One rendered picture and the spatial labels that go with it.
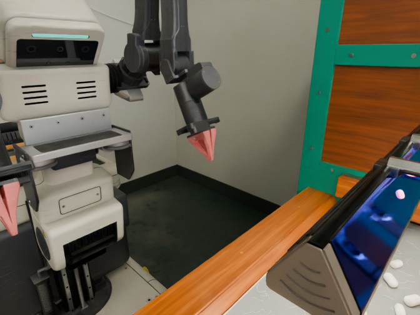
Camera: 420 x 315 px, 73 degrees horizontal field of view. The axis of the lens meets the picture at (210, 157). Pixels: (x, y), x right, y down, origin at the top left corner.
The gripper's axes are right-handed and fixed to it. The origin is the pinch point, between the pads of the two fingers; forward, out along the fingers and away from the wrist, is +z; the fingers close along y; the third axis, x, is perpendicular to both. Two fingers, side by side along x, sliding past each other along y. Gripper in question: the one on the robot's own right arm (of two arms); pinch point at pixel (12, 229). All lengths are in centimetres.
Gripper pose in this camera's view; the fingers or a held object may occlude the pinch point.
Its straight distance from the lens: 53.1
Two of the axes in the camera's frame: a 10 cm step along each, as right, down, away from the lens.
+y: 6.8, -2.6, 6.9
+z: 3.4, 9.4, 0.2
